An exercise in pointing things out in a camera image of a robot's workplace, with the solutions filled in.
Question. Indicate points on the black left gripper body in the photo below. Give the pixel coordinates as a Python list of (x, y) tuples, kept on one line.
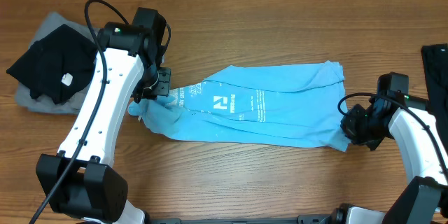
[(156, 83)]

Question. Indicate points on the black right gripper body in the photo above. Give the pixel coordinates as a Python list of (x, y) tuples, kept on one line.
[(367, 128)]

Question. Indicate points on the light blue t-shirt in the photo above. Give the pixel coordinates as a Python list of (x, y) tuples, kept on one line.
[(290, 105)]

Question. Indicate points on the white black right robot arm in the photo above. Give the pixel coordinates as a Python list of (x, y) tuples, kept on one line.
[(406, 119)]

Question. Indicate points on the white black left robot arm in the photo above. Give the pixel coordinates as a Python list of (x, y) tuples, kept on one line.
[(79, 181)]

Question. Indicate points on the black garment pile at right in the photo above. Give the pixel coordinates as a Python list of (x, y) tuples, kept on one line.
[(435, 68)]

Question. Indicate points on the black folded garment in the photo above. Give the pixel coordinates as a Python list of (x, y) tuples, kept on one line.
[(58, 66)]

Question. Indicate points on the grey folded garment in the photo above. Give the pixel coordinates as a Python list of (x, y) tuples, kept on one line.
[(44, 104)]

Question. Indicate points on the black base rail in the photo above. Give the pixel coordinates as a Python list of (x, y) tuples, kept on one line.
[(224, 220)]

